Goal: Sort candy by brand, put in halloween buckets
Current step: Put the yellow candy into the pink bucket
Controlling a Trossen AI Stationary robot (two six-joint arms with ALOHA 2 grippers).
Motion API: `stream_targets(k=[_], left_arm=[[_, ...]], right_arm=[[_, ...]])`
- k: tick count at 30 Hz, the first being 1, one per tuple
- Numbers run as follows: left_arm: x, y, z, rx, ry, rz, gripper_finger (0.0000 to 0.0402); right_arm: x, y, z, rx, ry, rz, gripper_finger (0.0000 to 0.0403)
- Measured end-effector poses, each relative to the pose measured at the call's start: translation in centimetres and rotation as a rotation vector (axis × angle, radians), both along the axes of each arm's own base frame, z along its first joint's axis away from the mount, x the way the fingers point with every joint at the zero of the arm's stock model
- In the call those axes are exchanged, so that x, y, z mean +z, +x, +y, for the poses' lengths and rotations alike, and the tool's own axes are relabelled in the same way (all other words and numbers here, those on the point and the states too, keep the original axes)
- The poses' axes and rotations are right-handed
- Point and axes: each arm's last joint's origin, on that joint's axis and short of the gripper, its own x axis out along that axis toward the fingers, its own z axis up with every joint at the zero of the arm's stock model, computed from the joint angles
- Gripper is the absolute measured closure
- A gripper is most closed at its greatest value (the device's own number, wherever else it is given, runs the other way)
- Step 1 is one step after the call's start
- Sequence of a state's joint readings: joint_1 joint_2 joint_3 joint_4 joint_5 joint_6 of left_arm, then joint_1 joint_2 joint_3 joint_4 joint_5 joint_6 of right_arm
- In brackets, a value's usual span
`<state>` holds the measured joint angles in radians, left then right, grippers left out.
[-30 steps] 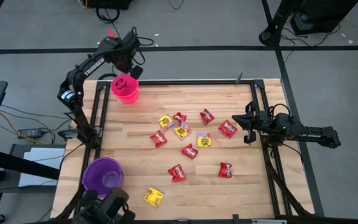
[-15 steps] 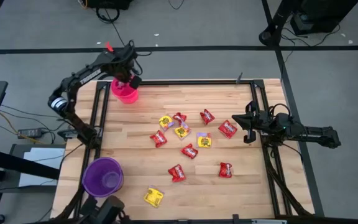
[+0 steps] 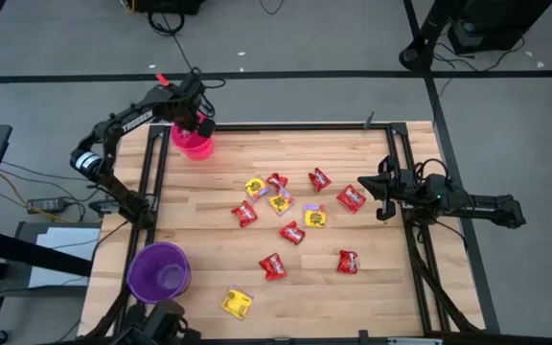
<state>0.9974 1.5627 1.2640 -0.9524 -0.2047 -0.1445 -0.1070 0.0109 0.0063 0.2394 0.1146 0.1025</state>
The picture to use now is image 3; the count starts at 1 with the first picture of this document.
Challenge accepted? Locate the black aluminium frame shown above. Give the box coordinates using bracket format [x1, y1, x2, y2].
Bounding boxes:
[81, 122, 483, 345]

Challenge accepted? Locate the yellow floor cable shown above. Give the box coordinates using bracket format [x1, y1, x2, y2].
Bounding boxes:
[0, 170, 33, 211]

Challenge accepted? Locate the black equipment case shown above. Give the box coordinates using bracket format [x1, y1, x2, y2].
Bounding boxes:
[448, 0, 552, 55]

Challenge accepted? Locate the black stand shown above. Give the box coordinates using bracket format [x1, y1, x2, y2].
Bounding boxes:
[399, 0, 464, 73]

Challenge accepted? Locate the pink plastic bucket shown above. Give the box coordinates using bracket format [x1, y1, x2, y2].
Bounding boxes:
[170, 112, 216, 161]

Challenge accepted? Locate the black boxy device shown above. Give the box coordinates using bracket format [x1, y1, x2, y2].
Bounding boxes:
[112, 299, 190, 345]

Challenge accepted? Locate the black desk crossbar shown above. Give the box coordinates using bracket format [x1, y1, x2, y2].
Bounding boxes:
[0, 224, 94, 278]

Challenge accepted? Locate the black power adapter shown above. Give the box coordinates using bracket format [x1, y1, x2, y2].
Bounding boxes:
[26, 196, 66, 215]

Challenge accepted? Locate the purple plastic bucket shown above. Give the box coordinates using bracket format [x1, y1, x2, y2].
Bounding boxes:
[126, 241, 192, 305]

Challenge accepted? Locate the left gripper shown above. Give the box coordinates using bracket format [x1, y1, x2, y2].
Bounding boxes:
[172, 69, 219, 140]

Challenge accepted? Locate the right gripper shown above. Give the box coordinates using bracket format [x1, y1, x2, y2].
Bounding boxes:
[356, 155, 424, 222]

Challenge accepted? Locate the black coiled cable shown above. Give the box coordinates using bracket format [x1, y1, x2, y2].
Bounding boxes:
[147, 9, 196, 73]

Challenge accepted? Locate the white sheet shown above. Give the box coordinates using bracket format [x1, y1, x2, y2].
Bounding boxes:
[29, 226, 101, 288]

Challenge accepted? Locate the black box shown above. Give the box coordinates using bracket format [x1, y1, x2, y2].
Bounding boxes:
[134, 0, 206, 15]

